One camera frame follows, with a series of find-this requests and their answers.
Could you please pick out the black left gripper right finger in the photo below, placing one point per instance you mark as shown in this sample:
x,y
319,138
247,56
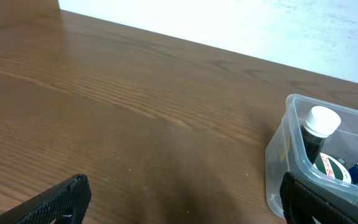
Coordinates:
x,y
305,202

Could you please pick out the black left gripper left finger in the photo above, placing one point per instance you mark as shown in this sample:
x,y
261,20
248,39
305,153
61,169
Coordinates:
x,y
66,202

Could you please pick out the green Zam-Buk box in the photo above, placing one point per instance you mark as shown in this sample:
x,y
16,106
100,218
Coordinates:
x,y
334,167

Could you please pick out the dark bottle white cap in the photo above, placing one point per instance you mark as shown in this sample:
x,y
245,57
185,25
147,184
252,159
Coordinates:
x,y
319,123

